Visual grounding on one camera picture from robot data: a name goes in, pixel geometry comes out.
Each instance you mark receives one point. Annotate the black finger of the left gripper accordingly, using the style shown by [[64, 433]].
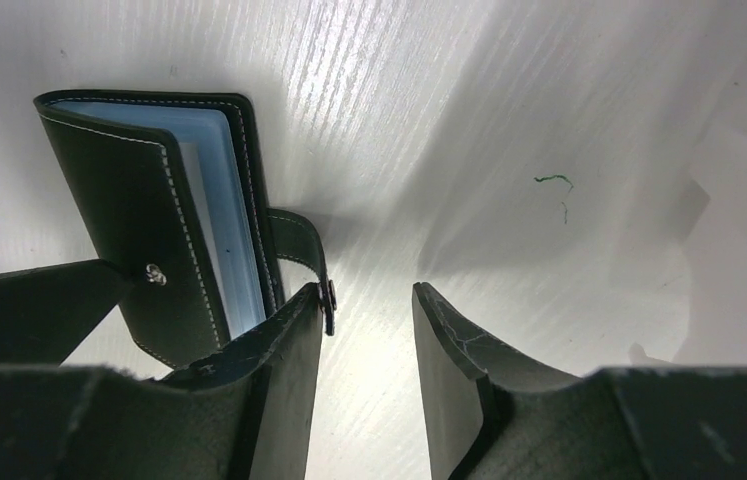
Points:
[[46, 312]]

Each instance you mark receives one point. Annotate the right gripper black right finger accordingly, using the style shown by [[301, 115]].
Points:
[[493, 412]]

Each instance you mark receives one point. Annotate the black leather card holder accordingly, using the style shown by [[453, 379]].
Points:
[[171, 188]]

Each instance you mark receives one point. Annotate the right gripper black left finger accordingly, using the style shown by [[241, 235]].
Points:
[[244, 412]]

